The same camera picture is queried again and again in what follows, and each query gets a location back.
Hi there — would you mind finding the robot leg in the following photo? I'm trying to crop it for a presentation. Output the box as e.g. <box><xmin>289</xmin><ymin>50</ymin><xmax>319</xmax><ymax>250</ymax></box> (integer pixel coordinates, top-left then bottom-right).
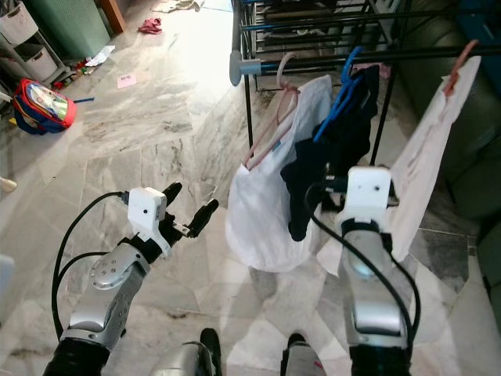
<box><xmin>153</xmin><ymin>329</ymin><xmax>222</xmax><ymax>376</ymax></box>
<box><xmin>280</xmin><ymin>333</ymin><xmax>330</xmax><ymax>376</ymax></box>

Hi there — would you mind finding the black metal drying rack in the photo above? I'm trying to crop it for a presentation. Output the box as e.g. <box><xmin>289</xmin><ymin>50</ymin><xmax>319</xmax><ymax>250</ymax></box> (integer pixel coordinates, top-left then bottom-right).
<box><xmin>229</xmin><ymin>0</ymin><xmax>501</xmax><ymax>169</ymax></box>

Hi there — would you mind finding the dark green sofa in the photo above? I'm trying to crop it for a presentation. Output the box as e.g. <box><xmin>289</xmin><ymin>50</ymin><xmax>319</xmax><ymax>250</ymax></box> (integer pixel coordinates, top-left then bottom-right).
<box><xmin>395</xmin><ymin>0</ymin><xmax>501</xmax><ymax>376</ymax></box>

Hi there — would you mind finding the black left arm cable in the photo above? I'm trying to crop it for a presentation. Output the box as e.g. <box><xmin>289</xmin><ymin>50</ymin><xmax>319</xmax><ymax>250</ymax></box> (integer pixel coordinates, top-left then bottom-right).
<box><xmin>49</xmin><ymin>192</ymin><xmax>130</xmax><ymax>339</ymax></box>

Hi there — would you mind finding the robot left leg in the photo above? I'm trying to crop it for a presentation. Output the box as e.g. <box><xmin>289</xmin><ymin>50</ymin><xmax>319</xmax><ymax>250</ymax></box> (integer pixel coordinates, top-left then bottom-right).
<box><xmin>153</xmin><ymin>329</ymin><xmax>222</xmax><ymax>376</ymax></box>

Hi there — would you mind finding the green plastic bin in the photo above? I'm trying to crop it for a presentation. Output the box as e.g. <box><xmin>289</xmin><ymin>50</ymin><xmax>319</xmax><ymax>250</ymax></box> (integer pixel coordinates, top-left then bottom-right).
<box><xmin>25</xmin><ymin>0</ymin><xmax>114</xmax><ymax>60</ymax></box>

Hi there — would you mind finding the robot right leg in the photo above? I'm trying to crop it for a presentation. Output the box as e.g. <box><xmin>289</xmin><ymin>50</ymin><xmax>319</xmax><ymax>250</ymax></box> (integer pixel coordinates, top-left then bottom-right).
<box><xmin>280</xmin><ymin>333</ymin><xmax>330</xmax><ymax>376</ymax></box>

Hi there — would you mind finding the blue bag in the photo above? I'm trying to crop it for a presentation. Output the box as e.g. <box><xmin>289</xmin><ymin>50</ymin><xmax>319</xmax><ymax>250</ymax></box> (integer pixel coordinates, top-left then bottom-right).
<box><xmin>458</xmin><ymin>0</ymin><xmax>501</xmax><ymax>56</ymax></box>

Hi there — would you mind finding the reddish brown hanger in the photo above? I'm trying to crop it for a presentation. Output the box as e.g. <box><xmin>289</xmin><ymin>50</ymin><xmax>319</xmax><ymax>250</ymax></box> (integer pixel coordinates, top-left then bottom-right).
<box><xmin>442</xmin><ymin>39</ymin><xmax>480</xmax><ymax>99</ymax></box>

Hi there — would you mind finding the blue plastic hanger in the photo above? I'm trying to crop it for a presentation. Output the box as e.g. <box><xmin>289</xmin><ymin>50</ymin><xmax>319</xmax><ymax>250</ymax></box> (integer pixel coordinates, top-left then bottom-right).
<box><xmin>313</xmin><ymin>45</ymin><xmax>365</xmax><ymax>144</ymax></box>

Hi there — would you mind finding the white storage drawer unit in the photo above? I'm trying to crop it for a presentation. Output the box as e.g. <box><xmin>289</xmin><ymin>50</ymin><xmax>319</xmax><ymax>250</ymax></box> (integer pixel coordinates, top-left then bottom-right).
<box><xmin>0</xmin><ymin>0</ymin><xmax>67</xmax><ymax>87</ymax></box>

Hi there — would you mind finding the white t-shirt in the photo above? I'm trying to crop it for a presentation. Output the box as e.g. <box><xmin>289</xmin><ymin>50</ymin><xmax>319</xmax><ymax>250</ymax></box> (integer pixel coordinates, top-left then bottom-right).
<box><xmin>225</xmin><ymin>74</ymin><xmax>333</xmax><ymax>273</ymax></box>

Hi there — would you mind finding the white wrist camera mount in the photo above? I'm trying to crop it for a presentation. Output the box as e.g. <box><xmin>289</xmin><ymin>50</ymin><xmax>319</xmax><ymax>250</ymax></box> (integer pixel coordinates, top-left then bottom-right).
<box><xmin>125</xmin><ymin>188</ymin><xmax>168</xmax><ymax>258</ymax></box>
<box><xmin>341</xmin><ymin>166</ymin><xmax>394</xmax><ymax>228</ymax></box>

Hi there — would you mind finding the brown wooden cabinet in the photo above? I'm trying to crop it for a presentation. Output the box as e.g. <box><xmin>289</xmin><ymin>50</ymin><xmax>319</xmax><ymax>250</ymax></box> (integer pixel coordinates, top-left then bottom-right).
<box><xmin>100</xmin><ymin>0</ymin><xmax>126</xmax><ymax>34</ymax></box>

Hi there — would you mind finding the dark navy garment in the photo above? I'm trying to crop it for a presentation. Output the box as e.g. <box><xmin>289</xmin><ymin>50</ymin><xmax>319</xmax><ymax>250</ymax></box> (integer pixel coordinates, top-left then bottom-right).
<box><xmin>280</xmin><ymin>67</ymin><xmax>380</xmax><ymax>242</ymax></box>

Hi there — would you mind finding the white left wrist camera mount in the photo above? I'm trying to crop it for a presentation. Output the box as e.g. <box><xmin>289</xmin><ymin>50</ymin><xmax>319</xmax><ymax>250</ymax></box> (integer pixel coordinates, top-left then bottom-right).
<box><xmin>125</xmin><ymin>188</ymin><xmax>168</xmax><ymax>258</ymax></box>

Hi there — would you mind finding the long white garment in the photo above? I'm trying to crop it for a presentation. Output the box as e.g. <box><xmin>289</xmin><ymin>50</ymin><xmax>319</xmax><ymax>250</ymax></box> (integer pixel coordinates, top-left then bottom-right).
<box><xmin>317</xmin><ymin>55</ymin><xmax>482</xmax><ymax>275</ymax></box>

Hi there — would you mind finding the red and blue backpack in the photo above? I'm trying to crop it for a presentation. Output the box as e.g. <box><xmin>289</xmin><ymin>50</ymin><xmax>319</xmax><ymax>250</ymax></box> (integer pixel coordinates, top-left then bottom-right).
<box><xmin>12</xmin><ymin>78</ymin><xmax>77</xmax><ymax>136</ymax></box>

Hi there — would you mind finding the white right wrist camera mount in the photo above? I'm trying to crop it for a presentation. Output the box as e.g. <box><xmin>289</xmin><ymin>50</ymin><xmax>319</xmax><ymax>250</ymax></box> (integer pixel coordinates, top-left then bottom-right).
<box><xmin>341</xmin><ymin>166</ymin><xmax>394</xmax><ymax>228</ymax></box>

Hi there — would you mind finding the beige floor cloth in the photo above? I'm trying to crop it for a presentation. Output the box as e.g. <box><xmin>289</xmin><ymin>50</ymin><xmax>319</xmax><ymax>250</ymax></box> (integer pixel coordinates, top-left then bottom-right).
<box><xmin>153</xmin><ymin>0</ymin><xmax>204</xmax><ymax>13</ymax></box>

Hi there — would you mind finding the small red cloth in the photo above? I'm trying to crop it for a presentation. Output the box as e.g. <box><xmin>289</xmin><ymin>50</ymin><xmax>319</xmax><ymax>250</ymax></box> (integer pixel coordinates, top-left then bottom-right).
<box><xmin>137</xmin><ymin>17</ymin><xmax>164</xmax><ymax>34</ymax></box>

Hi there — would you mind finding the pale pink hanger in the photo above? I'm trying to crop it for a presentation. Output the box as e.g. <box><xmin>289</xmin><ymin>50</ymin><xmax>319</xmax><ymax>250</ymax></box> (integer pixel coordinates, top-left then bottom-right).
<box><xmin>247</xmin><ymin>51</ymin><xmax>306</xmax><ymax>169</ymax></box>

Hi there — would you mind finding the white paper sheet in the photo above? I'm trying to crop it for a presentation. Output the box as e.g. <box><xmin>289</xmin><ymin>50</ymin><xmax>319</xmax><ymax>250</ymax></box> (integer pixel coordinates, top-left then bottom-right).
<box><xmin>85</xmin><ymin>45</ymin><xmax>116</xmax><ymax>68</ymax></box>

